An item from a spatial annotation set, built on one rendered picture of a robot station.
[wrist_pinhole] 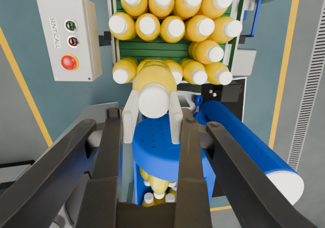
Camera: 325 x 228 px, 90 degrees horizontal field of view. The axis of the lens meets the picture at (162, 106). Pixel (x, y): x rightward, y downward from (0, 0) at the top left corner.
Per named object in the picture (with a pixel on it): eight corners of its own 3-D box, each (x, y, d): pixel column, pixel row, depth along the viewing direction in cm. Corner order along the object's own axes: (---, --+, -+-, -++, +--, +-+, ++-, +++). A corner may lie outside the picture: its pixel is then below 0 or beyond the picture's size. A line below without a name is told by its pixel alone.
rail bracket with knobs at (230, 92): (206, 94, 69) (214, 102, 60) (208, 77, 66) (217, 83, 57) (228, 94, 70) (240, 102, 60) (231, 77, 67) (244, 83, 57)
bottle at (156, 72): (169, 89, 40) (178, 124, 22) (140, 88, 39) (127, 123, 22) (171, 59, 37) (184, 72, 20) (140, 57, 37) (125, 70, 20)
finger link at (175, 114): (174, 114, 13) (183, 114, 13) (169, 89, 20) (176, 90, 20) (171, 144, 15) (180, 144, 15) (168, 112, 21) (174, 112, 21)
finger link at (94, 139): (119, 148, 13) (79, 148, 12) (128, 119, 17) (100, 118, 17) (118, 132, 12) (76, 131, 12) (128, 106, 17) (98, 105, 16)
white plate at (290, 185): (289, 161, 68) (288, 159, 69) (233, 195, 74) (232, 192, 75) (313, 195, 77) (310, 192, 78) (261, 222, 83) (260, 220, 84)
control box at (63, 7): (71, 73, 53) (53, 81, 43) (58, 1, 45) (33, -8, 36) (102, 74, 53) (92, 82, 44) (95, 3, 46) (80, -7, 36)
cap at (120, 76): (128, 69, 45) (127, 70, 43) (127, 83, 46) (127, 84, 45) (114, 67, 44) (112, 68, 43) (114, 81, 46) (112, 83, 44)
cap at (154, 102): (168, 113, 22) (169, 118, 20) (139, 112, 22) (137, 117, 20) (169, 84, 21) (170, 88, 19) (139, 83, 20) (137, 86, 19)
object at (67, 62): (64, 69, 42) (62, 69, 41) (61, 54, 41) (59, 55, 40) (78, 69, 43) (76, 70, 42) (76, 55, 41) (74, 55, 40)
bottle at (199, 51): (209, 45, 61) (232, 48, 44) (199, 62, 64) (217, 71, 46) (194, 36, 60) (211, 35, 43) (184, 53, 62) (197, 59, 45)
